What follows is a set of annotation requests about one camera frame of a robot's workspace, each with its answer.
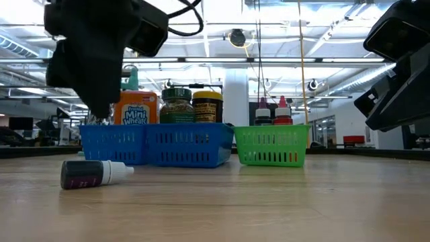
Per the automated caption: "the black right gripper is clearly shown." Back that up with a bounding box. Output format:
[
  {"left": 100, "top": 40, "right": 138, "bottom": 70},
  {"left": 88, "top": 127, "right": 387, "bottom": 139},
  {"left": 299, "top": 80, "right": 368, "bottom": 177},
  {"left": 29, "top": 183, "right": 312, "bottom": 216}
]
[{"left": 354, "top": 43, "right": 430, "bottom": 132}]

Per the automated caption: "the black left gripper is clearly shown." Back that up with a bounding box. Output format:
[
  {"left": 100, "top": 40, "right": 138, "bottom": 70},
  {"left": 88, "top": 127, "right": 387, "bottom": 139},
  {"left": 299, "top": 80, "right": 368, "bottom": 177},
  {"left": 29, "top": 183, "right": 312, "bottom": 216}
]
[{"left": 43, "top": 0, "right": 142, "bottom": 119}]

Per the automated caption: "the orange Mini Wheats cereal box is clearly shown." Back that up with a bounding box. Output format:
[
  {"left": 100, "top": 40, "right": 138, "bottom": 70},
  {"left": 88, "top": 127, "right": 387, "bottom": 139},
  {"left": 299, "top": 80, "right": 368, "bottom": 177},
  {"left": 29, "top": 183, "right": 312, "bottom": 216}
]
[{"left": 113, "top": 90, "right": 159, "bottom": 126}]

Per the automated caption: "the blue plastic basket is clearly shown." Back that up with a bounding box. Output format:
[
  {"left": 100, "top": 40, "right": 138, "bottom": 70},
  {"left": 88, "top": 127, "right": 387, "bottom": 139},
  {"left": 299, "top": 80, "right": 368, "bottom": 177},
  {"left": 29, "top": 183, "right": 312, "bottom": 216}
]
[
  {"left": 144, "top": 122, "right": 235, "bottom": 169},
  {"left": 79, "top": 124, "right": 148, "bottom": 165}
]

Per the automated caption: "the dark purple dropper bottle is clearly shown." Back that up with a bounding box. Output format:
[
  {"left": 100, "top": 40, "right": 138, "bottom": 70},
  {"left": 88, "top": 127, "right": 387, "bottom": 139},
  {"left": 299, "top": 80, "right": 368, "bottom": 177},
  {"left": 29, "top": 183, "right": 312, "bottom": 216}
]
[{"left": 60, "top": 159, "right": 134, "bottom": 190}]

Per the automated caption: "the green lid spice jar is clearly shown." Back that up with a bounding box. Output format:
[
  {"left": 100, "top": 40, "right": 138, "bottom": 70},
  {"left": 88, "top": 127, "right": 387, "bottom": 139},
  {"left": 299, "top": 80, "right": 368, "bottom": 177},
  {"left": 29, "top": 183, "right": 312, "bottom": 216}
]
[{"left": 159, "top": 87, "right": 196, "bottom": 124}]

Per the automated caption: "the red squeeze bottle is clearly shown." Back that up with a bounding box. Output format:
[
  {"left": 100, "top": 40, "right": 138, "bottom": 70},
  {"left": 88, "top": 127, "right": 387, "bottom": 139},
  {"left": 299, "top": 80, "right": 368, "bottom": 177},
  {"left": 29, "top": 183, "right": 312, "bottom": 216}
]
[{"left": 273, "top": 95, "right": 294, "bottom": 126}]

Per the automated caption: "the green plastic basket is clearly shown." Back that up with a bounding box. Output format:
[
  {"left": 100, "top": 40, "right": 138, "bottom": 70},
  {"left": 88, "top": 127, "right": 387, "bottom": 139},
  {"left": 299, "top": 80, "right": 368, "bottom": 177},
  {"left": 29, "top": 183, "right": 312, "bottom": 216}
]
[{"left": 232, "top": 124, "right": 312, "bottom": 168}]

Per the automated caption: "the purple tip squeeze bottle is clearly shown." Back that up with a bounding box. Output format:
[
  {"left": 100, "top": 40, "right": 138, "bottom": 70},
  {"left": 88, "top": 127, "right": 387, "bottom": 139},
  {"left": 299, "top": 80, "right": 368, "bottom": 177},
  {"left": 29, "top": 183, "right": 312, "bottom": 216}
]
[{"left": 253, "top": 97, "right": 273, "bottom": 126}]

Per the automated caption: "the yellow lid dark jar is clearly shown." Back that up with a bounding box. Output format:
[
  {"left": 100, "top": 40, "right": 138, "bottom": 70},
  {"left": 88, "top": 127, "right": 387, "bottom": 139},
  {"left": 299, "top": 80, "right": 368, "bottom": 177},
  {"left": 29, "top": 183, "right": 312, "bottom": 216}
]
[{"left": 191, "top": 91, "right": 224, "bottom": 124}]

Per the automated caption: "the black computer monitor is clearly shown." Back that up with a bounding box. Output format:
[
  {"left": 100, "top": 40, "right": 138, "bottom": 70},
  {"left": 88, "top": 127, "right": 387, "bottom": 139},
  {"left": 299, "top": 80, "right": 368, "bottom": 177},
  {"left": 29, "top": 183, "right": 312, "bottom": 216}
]
[{"left": 401, "top": 124, "right": 430, "bottom": 151}]

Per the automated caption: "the red stool seat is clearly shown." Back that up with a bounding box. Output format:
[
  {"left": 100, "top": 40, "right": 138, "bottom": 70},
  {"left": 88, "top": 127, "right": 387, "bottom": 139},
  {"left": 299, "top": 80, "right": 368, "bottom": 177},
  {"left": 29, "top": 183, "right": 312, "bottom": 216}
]
[{"left": 342, "top": 135, "right": 366, "bottom": 145}]

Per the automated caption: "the small black background monitor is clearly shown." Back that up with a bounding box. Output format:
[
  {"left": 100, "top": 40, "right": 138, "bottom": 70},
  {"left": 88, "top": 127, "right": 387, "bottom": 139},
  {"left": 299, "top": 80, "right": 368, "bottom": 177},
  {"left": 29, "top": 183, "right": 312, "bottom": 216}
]
[{"left": 8, "top": 116, "right": 34, "bottom": 131}]

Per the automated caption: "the black stand with boom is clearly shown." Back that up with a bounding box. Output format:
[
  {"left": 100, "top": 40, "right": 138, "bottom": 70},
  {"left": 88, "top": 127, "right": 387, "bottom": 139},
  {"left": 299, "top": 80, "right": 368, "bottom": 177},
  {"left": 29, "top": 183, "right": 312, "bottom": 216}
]
[{"left": 164, "top": 82, "right": 224, "bottom": 92}]

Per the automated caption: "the white building column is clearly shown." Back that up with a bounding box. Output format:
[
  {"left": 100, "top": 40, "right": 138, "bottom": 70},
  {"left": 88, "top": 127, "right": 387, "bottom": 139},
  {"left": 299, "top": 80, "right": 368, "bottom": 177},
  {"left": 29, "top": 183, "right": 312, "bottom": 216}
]
[{"left": 222, "top": 69, "right": 250, "bottom": 127}]

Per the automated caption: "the metal box grater teal handle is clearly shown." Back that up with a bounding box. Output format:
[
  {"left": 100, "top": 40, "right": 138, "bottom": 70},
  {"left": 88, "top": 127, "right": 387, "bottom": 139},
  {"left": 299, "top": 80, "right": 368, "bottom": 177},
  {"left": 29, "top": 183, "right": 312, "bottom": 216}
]
[{"left": 86, "top": 65, "right": 139, "bottom": 126}]

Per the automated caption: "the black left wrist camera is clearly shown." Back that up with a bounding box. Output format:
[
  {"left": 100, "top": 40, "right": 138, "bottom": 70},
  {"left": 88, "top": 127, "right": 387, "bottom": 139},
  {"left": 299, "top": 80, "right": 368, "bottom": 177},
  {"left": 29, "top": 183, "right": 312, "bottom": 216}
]
[{"left": 129, "top": 1, "right": 169, "bottom": 58}]

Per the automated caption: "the black left camera cable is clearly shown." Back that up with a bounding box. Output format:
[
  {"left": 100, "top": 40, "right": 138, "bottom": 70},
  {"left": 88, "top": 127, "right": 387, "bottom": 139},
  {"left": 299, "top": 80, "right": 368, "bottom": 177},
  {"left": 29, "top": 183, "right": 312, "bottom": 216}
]
[{"left": 166, "top": 0, "right": 205, "bottom": 37}]

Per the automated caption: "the black hanging cable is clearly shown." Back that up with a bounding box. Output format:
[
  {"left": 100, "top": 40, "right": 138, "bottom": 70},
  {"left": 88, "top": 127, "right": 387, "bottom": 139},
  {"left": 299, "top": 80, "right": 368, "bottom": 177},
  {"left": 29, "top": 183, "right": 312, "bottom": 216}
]
[{"left": 253, "top": 0, "right": 267, "bottom": 104}]

